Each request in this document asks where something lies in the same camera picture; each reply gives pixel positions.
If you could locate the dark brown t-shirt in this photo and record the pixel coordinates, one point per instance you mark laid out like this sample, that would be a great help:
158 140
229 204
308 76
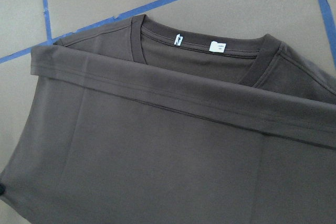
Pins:
137 122

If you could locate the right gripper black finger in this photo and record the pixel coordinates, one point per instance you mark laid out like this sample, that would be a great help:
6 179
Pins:
2 189

